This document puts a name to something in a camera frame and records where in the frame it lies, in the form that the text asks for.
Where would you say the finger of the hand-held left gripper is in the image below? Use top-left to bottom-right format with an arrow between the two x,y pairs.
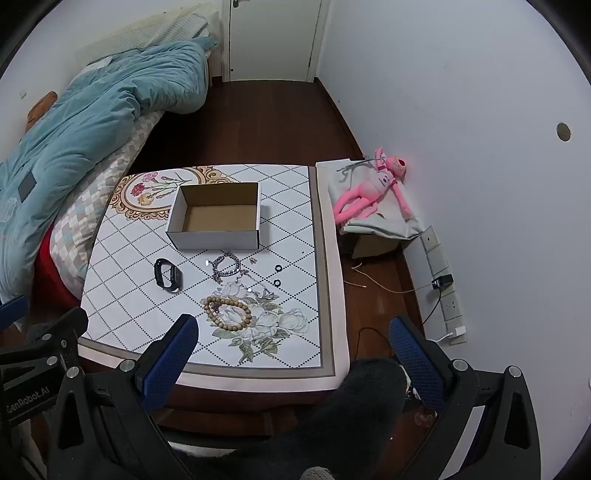
23,307 -> 89,346
0,295 -> 30,330

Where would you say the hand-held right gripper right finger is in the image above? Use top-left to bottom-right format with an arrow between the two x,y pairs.
388,315 -> 542,480

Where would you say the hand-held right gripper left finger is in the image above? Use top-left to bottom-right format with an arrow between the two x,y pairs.
48,314 -> 199,480

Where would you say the wooden bead bracelet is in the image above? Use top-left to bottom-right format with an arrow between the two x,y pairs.
203,295 -> 254,331

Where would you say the black smart band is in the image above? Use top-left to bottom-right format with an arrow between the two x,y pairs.
154,258 -> 184,293

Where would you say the silver pendant necklace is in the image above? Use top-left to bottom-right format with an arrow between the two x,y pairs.
238,272 -> 279,302

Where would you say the silver charm bracelet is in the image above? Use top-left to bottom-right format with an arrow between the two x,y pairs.
210,251 -> 241,271

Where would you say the white cardboard box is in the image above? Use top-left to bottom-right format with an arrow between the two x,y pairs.
166,182 -> 262,251

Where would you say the floral diamond-pattern tablecloth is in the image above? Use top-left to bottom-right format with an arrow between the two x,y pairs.
78,164 -> 350,393

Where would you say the wooden table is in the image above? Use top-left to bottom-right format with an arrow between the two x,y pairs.
78,353 -> 347,439

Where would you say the grey cloth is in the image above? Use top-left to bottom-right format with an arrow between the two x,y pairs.
316,157 -> 426,241

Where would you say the checked bed sheet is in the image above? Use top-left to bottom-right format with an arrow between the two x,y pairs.
48,111 -> 165,296

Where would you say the pink plush toy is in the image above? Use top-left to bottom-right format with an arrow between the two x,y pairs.
332,147 -> 413,227

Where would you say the brown plush toy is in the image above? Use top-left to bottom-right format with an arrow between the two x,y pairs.
25,91 -> 59,133

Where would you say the grey metal hanger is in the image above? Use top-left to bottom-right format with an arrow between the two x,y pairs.
336,157 -> 385,177

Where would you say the light blue duvet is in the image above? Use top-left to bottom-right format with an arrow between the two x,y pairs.
0,39 -> 218,301

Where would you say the pale patterned pillow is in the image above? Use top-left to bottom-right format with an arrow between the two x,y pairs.
76,4 -> 219,68

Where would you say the white door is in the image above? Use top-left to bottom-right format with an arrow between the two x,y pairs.
222,0 -> 325,84

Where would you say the black cable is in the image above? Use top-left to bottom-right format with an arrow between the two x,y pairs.
358,287 -> 445,360

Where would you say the white wall socket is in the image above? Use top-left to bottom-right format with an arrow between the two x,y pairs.
436,284 -> 464,324

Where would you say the white cable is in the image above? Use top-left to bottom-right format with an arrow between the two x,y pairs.
352,263 -> 435,295

